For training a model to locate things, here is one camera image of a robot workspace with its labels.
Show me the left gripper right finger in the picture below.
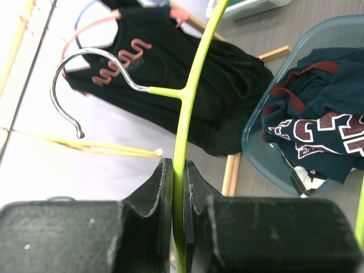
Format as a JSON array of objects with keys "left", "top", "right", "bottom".
[{"left": 184, "top": 161, "right": 362, "bottom": 272}]

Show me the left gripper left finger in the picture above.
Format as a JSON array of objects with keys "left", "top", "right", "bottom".
[{"left": 1, "top": 158, "right": 173, "bottom": 272}]

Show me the green plastic hanger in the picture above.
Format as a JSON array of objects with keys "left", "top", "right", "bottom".
[{"left": 46, "top": 196, "right": 76, "bottom": 201}]

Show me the yellow plastic hanger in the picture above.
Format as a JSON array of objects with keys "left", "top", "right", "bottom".
[{"left": 11, "top": 129, "right": 164, "bottom": 159}]

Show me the neon yellow hanger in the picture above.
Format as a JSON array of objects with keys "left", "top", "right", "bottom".
[{"left": 49, "top": 0, "right": 364, "bottom": 273}]

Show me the navy tank top maroon trim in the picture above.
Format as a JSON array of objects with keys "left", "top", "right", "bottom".
[{"left": 262, "top": 47, "right": 363, "bottom": 183}]

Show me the black dress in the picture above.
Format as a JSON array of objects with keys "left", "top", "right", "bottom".
[{"left": 65, "top": 1, "right": 273, "bottom": 156}]

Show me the pink hanger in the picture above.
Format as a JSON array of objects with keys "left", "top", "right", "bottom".
[{"left": 61, "top": 8, "right": 191, "bottom": 88}]

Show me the black white striped tank top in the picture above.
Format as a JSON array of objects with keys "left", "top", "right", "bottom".
[{"left": 282, "top": 154, "right": 328, "bottom": 198}]

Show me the light blue hanger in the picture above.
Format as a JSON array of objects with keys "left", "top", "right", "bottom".
[{"left": 73, "top": 0, "right": 97, "bottom": 31}]

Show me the wooden clothes rack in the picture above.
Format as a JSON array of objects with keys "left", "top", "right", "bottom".
[{"left": 0, "top": 0, "right": 291, "bottom": 197}]

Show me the white plastic basket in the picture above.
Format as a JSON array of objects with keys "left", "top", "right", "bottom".
[{"left": 222, "top": 0, "right": 291, "bottom": 20}]

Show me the teal plastic basin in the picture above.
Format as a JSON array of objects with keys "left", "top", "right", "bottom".
[{"left": 242, "top": 14, "right": 363, "bottom": 196}]

